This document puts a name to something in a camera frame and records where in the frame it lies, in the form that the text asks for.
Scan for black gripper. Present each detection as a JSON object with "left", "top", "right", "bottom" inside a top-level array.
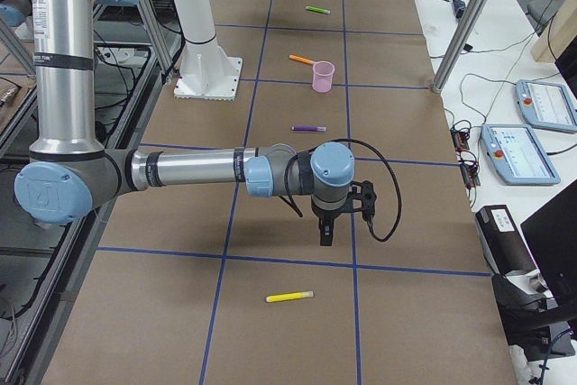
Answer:
[{"left": 311, "top": 197, "right": 353, "bottom": 247}]

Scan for yellow highlighter pen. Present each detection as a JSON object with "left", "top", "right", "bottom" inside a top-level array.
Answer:
[{"left": 265, "top": 290, "right": 315, "bottom": 304}]

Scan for purple marker pen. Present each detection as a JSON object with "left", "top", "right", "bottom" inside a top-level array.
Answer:
[{"left": 291, "top": 125, "right": 327, "bottom": 133}]

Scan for orange highlighter pen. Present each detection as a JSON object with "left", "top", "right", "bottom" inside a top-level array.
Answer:
[{"left": 288, "top": 54, "right": 315, "bottom": 66}]

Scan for green highlighter pen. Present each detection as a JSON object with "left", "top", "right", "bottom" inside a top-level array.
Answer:
[{"left": 305, "top": 5, "right": 331, "bottom": 15}]

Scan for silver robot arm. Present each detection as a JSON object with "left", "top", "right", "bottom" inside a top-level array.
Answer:
[{"left": 14, "top": 0, "right": 354, "bottom": 245}]

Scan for background blue-grey robot arm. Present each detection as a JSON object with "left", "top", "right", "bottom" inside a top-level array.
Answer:
[{"left": 1, "top": 0, "right": 32, "bottom": 27}]

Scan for pink mesh pen holder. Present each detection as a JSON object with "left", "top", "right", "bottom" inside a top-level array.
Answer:
[{"left": 312, "top": 60, "right": 335, "bottom": 93}]

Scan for black cardboard box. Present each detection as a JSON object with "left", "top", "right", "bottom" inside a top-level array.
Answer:
[{"left": 475, "top": 205, "right": 536, "bottom": 277}]

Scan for near teach pendant tablet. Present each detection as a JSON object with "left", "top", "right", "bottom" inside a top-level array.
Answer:
[{"left": 481, "top": 124, "right": 561, "bottom": 186}]

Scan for teach pendant tablet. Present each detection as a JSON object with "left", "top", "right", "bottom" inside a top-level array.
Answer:
[
  {"left": 515, "top": 80, "right": 576, "bottom": 133},
  {"left": 481, "top": 124, "right": 561, "bottom": 186}
]

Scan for black computer monitor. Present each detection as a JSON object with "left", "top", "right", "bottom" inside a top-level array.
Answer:
[{"left": 521, "top": 182, "right": 577, "bottom": 304}]

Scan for far teach pendant tablet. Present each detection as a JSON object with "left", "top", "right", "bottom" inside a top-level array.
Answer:
[{"left": 515, "top": 80, "right": 576, "bottom": 133}]

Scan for black camera cable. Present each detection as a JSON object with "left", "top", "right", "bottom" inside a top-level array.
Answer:
[{"left": 281, "top": 137, "right": 404, "bottom": 243}]

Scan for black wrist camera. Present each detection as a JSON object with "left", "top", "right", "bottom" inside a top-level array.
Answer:
[{"left": 350, "top": 180, "right": 377, "bottom": 226}]

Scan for white camera stand pedestal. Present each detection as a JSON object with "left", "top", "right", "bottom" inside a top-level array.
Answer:
[{"left": 173, "top": 0, "right": 243, "bottom": 101}]

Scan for aluminium frame post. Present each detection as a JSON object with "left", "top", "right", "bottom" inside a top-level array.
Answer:
[{"left": 431, "top": 0, "right": 488, "bottom": 94}]

